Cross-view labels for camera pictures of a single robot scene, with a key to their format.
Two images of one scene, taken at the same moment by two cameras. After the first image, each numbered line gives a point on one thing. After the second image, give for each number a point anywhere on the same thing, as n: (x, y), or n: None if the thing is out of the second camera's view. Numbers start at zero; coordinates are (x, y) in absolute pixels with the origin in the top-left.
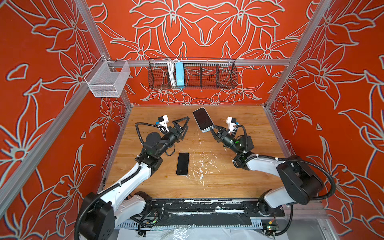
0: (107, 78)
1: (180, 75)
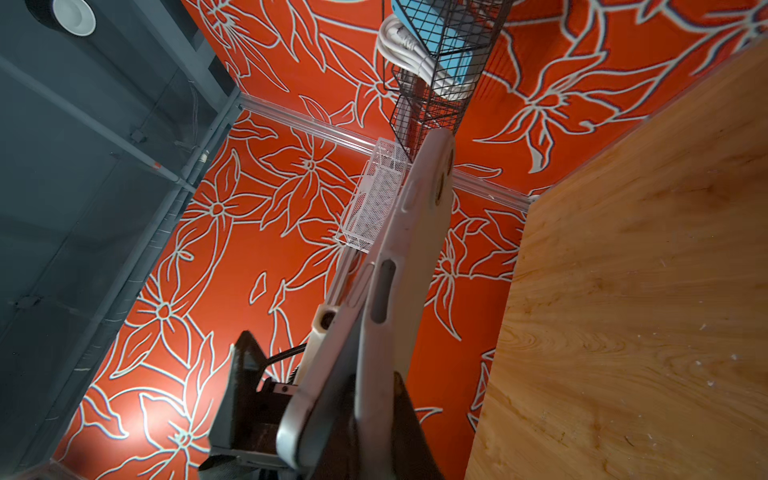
0: (378, 194)
1: (435, 25)
